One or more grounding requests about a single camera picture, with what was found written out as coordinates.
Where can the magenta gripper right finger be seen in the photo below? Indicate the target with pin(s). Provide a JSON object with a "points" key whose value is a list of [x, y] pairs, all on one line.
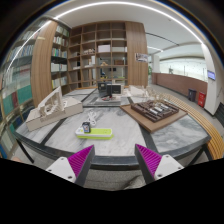
{"points": [[153, 165]]}

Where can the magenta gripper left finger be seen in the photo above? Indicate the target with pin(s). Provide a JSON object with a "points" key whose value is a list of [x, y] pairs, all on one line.
{"points": [[74, 168]]}

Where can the dark blue charger plug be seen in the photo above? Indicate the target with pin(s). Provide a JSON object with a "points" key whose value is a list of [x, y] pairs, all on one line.
{"points": [[86, 127]]}

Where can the green white power strip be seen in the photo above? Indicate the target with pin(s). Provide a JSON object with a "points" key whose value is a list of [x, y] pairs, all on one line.
{"points": [[95, 133]]}

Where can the wooden model base board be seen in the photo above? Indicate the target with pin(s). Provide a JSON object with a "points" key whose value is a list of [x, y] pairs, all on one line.
{"points": [[149, 125]]}

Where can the dark brown architectural model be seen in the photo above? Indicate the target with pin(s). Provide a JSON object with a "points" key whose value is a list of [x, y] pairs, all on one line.
{"points": [[155, 111]]}

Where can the white architectural building model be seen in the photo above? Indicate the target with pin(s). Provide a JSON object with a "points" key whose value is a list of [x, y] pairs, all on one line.
{"points": [[53, 108]]}

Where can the wooden slatted bench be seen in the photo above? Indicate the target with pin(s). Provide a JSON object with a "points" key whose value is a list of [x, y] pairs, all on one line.
{"points": [[216, 143]]}

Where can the black bin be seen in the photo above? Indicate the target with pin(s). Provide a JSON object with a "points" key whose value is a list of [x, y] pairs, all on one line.
{"points": [[192, 94]]}

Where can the black display box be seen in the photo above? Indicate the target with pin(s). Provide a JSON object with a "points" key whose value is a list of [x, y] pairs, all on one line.
{"points": [[109, 89]]}

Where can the red bin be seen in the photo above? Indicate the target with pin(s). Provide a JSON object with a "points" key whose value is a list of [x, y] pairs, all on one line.
{"points": [[201, 99]]}

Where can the framed picture on panel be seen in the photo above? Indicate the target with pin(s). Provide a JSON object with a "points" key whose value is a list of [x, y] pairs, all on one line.
{"points": [[141, 57]]}

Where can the glass front bookcase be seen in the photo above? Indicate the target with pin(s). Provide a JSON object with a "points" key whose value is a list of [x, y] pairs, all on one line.
{"points": [[35, 65]]}

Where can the light wooden frame model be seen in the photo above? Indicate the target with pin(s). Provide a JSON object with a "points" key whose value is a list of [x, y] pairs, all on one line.
{"points": [[148, 93]]}

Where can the wall mounted screen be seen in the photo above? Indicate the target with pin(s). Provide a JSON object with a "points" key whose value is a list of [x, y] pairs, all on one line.
{"points": [[211, 75]]}

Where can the wooden bookshelf wall unit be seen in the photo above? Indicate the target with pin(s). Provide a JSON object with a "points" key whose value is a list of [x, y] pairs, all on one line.
{"points": [[97, 52]]}

